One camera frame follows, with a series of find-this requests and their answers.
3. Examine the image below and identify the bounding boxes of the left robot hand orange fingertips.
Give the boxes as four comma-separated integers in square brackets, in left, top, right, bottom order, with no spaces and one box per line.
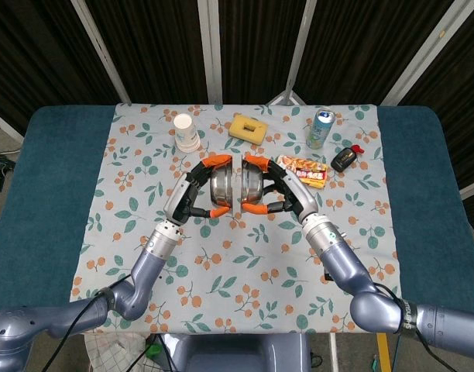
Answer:
[163,153,233,226]

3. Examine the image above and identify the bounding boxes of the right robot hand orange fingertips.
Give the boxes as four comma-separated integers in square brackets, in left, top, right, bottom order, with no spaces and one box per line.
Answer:
[242,153,321,226]

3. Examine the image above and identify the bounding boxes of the stainless steel bowl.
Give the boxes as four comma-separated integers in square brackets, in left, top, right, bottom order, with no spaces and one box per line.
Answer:
[208,156,238,212]
[236,153,266,212]

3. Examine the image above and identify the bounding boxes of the yellow red snack packet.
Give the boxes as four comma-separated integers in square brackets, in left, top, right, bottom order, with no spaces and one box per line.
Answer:
[277,153,330,190]

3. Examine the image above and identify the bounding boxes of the black bottle with red cap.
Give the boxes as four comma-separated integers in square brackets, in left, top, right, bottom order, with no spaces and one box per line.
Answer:
[330,143,366,174]

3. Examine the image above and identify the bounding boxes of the white paper cup stack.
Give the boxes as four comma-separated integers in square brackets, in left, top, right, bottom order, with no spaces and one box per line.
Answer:
[172,113,202,154]

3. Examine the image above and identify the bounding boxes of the light blue drink can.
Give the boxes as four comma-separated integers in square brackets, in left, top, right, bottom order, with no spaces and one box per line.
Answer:
[305,107,335,151]

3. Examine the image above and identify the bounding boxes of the floral orange fruit tablecloth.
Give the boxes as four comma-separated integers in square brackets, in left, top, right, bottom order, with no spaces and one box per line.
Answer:
[69,102,399,335]

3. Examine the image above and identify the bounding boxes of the yellow sponge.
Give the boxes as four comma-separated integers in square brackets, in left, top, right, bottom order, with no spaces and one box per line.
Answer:
[228,114,270,144]

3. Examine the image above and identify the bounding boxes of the teal table cover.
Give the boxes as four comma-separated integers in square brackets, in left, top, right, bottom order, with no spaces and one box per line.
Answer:
[0,103,474,350]

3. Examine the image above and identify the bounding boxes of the grey blue robot torso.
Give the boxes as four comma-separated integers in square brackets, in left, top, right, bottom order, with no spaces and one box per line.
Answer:
[159,332,311,372]

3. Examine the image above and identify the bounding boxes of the white frame post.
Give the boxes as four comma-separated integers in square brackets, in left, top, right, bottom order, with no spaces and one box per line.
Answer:
[69,0,132,105]
[378,0,461,106]
[197,0,225,105]
[266,0,319,105]

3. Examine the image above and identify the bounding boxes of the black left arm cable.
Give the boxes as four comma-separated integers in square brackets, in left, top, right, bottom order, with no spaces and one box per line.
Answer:
[46,273,133,372]

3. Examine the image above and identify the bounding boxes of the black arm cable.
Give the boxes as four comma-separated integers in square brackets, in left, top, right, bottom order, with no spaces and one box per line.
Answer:
[46,273,133,372]
[372,282,474,372]

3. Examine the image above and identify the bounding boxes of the black arm strap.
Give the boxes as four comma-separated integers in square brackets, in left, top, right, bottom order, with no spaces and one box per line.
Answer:
[398,299,419,335]

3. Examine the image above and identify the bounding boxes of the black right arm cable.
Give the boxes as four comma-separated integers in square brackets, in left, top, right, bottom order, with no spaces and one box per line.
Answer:
[372,282,474,372]

